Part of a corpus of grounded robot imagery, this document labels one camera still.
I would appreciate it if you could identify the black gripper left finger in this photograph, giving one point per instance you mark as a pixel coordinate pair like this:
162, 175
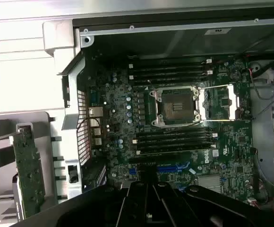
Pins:
137, 203

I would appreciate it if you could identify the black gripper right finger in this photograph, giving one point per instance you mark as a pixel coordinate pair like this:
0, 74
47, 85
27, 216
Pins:
165, 203

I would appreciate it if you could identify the blue expansion slot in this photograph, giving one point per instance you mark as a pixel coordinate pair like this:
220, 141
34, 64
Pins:
166, 169

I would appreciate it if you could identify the black expansion slot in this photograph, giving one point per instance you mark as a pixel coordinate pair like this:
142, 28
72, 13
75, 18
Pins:
160, 160

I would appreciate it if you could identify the silver chipset heatsink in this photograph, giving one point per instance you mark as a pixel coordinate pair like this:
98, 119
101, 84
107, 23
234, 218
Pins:
210, 183

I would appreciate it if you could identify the black RAM slot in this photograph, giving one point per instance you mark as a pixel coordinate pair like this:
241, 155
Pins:
170, 81
138, 151
174, 145
174, 134
170, 68
170, 74
174, 140
170, 62

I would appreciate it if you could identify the CPU socket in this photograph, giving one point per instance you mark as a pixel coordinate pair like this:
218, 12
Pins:
174, 106

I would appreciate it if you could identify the green motherboard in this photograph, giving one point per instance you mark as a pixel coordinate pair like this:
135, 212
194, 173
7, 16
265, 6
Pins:
118, 99

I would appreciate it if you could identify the grey parts rack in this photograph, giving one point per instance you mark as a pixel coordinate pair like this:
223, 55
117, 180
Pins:
47, 132

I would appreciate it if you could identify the open black PC case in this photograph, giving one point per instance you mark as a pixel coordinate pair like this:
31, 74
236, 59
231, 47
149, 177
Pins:
69, 106

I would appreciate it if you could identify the thin locking lever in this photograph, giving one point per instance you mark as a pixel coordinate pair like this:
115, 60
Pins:
151, 85

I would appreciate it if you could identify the metal socket cover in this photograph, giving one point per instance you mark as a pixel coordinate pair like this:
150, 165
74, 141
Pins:
232, 94

